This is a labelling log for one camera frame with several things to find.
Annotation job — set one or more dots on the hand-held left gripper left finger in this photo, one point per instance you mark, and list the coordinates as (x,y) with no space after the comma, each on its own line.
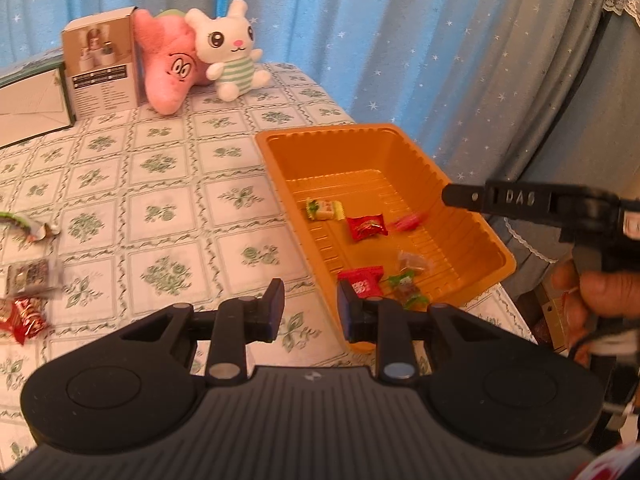
(274,305)

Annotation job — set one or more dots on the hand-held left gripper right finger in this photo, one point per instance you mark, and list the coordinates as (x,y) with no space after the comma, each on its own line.
(345,305)

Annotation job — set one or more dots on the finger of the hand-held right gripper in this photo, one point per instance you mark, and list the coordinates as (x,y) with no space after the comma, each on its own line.
(520,199)

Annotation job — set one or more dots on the large red snack packet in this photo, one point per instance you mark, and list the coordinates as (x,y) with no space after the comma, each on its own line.
(362,282)

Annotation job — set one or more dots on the brown candy green wrapper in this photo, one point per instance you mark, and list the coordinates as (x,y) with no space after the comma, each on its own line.
(407,291)

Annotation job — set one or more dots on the red candy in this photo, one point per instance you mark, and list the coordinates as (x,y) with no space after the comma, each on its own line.
(25,317)
(410,221)
(367,227)

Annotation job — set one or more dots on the brown candy clear wrapper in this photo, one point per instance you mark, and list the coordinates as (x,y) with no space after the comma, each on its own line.
(415,262)

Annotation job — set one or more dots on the yellow green candy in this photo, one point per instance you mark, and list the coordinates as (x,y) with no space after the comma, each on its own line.
(324,210)

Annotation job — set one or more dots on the orange plastic tray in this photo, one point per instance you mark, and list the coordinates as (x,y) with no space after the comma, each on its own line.
(360,160)

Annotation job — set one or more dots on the clear packet dark snack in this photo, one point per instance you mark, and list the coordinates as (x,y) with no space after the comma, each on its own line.
(30,276)

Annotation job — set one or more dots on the green white snack packet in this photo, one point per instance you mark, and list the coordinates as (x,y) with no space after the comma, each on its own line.
(20,221)

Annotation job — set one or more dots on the person's right hand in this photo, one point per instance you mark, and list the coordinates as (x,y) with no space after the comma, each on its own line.
(610,295)

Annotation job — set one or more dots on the grey lace-trimmed curtain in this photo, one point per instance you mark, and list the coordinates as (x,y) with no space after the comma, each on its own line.
(550,110)

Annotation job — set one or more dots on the light wooden object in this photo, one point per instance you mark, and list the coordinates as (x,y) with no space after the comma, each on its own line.
(555,320)

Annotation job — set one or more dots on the floral checked tablecloth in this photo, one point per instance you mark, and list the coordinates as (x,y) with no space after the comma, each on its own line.
(150,185)

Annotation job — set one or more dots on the red white clothing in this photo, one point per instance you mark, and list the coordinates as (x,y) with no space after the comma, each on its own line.
(615,462)

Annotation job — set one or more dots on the blue star curtain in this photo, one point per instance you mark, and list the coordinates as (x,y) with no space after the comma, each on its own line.
(350,35)

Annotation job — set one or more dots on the pink star plush toy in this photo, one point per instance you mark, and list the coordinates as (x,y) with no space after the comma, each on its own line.
(167,75)

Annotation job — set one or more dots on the white rabbit plush toy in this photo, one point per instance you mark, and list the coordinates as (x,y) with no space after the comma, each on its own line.
(225,40)

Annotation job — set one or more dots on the tall printed cardboard box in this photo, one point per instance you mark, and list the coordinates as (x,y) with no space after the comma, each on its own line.
(100,85)

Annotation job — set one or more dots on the green plush toy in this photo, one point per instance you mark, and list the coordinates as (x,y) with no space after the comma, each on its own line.
(172,12)

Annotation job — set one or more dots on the flat white teal box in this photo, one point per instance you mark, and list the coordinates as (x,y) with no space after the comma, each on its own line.
(30,105)

